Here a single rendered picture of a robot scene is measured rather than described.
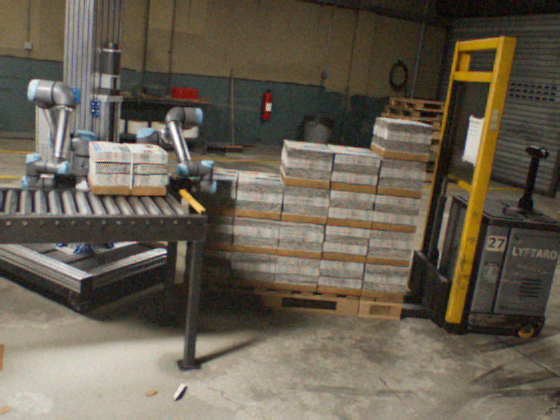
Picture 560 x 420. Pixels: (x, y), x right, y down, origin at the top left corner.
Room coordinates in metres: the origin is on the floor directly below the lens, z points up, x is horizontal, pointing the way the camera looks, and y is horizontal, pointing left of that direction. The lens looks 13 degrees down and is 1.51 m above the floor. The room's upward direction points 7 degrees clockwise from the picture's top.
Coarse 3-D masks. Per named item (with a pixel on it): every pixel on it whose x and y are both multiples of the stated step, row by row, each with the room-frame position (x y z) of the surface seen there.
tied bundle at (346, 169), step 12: (336, 156) 3.39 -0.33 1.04; (348, 156) 3.39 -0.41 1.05; (336, 168) 3.39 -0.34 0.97; (348, 168) 3.40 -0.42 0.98; (360, 168) 3.40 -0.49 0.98; (372, 168) 3.41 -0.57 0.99; (336, 180) 3.39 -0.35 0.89; (348, 180) 3.39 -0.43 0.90; (360, 180) 3.40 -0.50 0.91; (372, 180) 3.40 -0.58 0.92
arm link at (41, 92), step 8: (40, 80) 2.89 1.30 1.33; (32, 88) 2.85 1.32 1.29; (40, 88) 2.85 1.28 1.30; (48, 88) 2.85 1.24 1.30; (32, 96) 2.85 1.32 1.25; (40, 96) 2.85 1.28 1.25; (48, 96) 2.85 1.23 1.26; (40, 104) 2.89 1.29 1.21; (48, 104) 2.90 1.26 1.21; (48, 112) 2.96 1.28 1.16; (56, 112) 3.00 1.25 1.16; (48, 120) 3.01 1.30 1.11; (48, 136) 3.15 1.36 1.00
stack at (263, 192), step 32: (224, 192) 3.34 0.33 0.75; (256, 192) 3.36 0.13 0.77; (288, 192) 3.37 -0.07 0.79; (320, 192) 3.39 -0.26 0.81; (352, 192) 3.41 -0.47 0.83; (224, 224) 3.34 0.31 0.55; (256, 224) 3.35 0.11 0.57; (288, 224) 3.37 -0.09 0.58; (320, 224) 3.40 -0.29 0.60; (224, 256) 3.35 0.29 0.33; (256, 256) 3.36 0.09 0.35; (288, 256) 3.38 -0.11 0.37; (224, 288) 3.35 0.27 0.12; (256, 288) 3.36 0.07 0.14; (352, 288) 3.40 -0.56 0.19
